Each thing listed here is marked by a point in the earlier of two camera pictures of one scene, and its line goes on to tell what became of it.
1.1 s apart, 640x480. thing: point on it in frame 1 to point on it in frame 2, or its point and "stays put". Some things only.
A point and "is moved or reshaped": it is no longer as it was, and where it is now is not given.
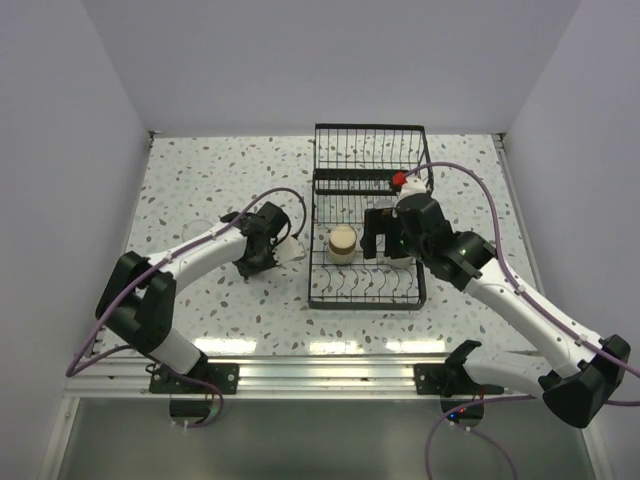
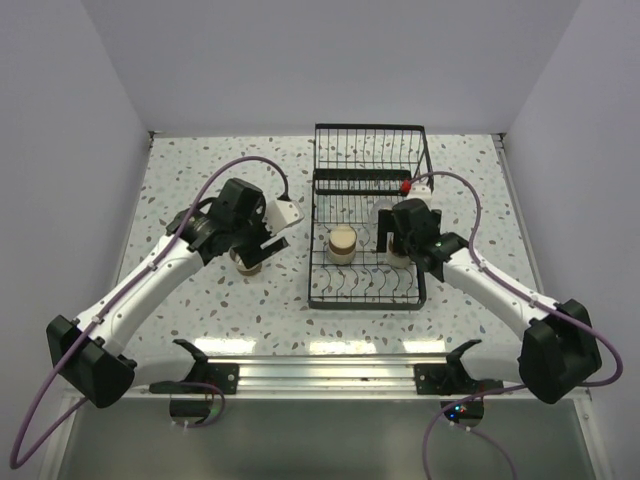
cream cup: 288,249 is moved or reshaped
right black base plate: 431,379 stays put
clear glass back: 383,204 stays put
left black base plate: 224,376 stays put
